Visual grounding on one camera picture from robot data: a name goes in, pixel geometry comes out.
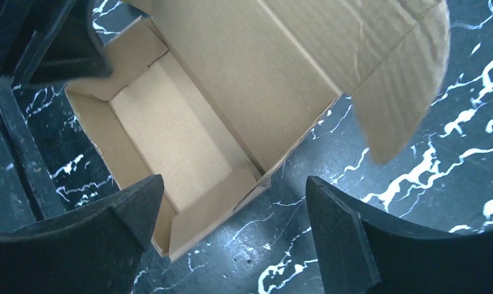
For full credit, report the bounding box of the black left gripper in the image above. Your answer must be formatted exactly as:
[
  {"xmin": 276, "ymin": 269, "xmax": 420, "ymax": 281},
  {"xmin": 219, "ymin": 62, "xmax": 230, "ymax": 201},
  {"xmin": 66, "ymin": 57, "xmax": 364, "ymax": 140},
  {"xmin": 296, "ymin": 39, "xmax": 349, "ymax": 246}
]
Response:
[{"xmin": 0, "ymin": 1, "xmax": 113, "ymax": 86}]

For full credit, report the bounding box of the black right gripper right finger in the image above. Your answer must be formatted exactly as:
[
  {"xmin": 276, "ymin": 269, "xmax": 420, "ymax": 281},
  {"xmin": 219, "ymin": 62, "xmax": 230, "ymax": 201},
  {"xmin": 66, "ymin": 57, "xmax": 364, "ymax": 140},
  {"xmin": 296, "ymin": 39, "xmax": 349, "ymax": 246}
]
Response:
[{"xmin": 306, "ymin": 176, "xmax": 493, "ymax": 293}]

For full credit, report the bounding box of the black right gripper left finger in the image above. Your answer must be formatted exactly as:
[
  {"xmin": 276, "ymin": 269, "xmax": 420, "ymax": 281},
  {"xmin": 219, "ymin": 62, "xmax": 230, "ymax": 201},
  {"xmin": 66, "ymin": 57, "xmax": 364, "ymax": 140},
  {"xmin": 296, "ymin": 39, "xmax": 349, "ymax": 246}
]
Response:
[{"xmin": 0, "ymin": 175, "xmax": 164, "ymax": 293}]

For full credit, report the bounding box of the brown cardboard box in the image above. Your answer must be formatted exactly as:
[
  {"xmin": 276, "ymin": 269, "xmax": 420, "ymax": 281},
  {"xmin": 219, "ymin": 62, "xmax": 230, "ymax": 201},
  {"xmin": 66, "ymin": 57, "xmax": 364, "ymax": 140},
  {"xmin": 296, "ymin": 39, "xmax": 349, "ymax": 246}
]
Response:
[{"xmin": 66, "ymin": 0, "xmax": 450, "ymax": 260}]

